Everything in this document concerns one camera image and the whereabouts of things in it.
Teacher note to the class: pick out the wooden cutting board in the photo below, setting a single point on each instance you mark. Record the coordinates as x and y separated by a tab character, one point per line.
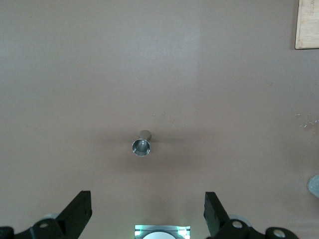
307	25

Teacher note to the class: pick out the green sleeved glass bottle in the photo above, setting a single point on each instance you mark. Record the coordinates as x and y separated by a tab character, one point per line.
314	185

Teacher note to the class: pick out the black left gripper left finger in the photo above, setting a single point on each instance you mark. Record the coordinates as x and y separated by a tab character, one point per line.
74	211

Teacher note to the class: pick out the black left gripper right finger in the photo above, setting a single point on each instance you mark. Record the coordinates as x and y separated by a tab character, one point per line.
214	214

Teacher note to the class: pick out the steel double jigger cup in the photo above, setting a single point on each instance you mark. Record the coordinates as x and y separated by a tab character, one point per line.
141	147

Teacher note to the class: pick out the brown table cover sheet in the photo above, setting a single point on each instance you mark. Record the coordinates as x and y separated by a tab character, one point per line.
74	74

